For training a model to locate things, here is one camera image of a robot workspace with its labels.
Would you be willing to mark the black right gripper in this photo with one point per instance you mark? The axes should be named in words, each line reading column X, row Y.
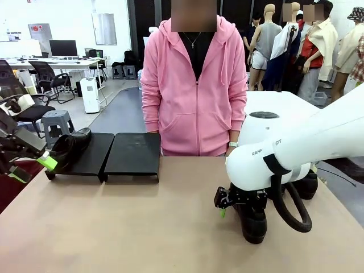
column 244, row 196

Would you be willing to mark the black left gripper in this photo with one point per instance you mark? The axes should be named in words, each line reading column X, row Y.
column 28, row 140

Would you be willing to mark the black leather shoe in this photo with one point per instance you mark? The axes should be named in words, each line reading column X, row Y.
column 71, row 145
column 254, row 227
column 308, row 186

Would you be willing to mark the person's left forearm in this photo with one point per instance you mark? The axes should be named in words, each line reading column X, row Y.
column 239, row 113

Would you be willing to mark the person's right forearm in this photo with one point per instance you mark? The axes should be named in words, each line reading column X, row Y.
column 150, row 113

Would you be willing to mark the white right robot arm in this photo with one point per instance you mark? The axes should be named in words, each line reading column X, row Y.
column 307, row 142

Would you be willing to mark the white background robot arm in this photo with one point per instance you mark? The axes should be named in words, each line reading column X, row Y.
column 153, row 29

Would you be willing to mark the black metal shoe stand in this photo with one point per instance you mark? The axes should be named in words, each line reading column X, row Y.
column 133, row 153
column 96, row 153

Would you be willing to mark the person's left hand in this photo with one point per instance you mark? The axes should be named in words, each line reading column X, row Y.
column 231, row 151

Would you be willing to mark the dark red cloth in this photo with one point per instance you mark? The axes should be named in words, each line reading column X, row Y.
column 17, row 196

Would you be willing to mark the white wristwatch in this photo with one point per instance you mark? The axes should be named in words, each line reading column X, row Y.
column 233, row 144

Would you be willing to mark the grey plastic stool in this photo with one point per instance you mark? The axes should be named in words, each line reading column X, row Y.
column 57, row 116

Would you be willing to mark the black mesh office chair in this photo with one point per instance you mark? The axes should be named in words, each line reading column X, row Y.
column 11, row 82
column 42, row 72

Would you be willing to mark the white air purifier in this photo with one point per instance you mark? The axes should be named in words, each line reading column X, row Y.
column 91, row 96

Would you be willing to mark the person in pink hoodie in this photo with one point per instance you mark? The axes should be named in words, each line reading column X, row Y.
column 196, row 108

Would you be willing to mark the white office desk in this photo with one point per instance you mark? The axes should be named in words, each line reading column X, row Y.
column 79, row 61

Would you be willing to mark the white monitor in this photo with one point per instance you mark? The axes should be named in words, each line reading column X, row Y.
column 28, row 47

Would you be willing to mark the black computer monitor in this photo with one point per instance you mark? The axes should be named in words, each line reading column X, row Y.
column 63, row 47

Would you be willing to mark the dark small stool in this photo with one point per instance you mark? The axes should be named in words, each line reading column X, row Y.
column 117, row 72
column 130, row 72

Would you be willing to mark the grey board with red sign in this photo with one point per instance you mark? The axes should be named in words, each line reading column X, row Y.
column 45, row 32

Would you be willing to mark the equipment cart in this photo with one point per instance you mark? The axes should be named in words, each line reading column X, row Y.
column 140, row 79

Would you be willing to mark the grey storage bin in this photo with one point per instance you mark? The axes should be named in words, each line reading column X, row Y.
column 318, row 98

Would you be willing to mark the black backpack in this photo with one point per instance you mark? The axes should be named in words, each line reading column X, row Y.
column 128, row 58

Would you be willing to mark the mannequin with white navy clothing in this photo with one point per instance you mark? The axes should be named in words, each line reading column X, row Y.
column 281, row 45

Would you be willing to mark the person in black clothes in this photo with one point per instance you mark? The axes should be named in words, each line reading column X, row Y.
column 251, row 31

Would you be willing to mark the mannequin in grey tank top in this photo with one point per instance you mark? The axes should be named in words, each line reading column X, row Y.
column 267, row 34

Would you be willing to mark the mannequin with cream jacket red top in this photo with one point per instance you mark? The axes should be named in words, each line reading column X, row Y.
column 327, row 42

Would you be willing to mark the red plaid shirt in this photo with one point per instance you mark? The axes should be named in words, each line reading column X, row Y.
column 359, row 62

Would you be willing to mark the person with red mask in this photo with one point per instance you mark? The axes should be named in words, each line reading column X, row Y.
column 300, row 21

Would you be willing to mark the mannequin with bucket hat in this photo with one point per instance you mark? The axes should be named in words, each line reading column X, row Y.
column 352, row 45

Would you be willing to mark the silver wall panel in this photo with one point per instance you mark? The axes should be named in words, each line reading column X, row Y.
column 103, row 28

